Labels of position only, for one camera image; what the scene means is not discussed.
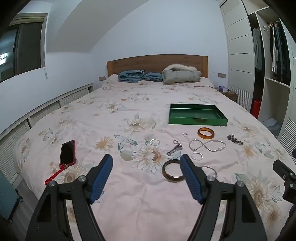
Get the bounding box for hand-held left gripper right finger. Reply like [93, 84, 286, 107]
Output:
[179, 154, 267, 241]

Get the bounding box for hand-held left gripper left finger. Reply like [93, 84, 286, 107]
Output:
[25, 154, 114, 241]

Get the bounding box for dark brown bangle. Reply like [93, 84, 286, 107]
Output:
[162, 159, 185, 182]

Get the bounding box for thin silver bangle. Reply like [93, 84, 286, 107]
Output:
[201, 165, 218, 179]

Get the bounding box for silver wristwatch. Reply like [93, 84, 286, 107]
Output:
[166, 142, 183, 156]

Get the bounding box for silver bead necklace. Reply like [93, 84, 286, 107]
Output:
[189, 138, 226, 153]

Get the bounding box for black white bead bracelet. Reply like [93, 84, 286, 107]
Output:
[227, 134, 244, 145]

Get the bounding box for green rectangular tray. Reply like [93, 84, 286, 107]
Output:
[168, 103, 228, 127]

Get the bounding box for pile of folded clothes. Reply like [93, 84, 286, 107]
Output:
[261, 118, 282, 131]

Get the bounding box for amber bangle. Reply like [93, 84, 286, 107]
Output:
[197, 127, 215, 140]

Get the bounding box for floral bedsheet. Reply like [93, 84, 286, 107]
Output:
[13, 74, 296, 241]

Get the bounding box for red cylinder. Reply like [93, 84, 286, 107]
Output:
[251, 98, 262, 118]

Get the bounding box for wooden nightstand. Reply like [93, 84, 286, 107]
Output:
[220, 91, 238, 102]

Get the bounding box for blue ribbed suitcase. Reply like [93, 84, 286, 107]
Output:
[0, 171, 23, 221]

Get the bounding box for dark hanging garments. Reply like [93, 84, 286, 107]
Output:
[276, 22, 291, 83]

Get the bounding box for grey jacket with fur hood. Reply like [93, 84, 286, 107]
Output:
[162, 64, 202, 84]

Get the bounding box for striped hanging garment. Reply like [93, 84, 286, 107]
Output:
[269, 23, 278, 74]

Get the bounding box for large blue folded garment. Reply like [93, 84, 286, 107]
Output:
[118, 70, 146, 83]

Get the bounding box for small blue folded garment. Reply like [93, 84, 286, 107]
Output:
[144, 72, 163, 82]

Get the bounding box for grey hanging garment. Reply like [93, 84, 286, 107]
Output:
[253, 28, 263, 70]

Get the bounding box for wooden headboard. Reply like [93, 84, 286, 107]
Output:
[107, 54, 208, 79]

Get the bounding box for white wardrobe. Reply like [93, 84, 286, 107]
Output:
[220, 0, 296, 145]

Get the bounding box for window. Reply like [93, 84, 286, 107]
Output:
[0, 13, 48, 83]

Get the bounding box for red phone with wrist strap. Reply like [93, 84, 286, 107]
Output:
[45, 140, 76, 185]

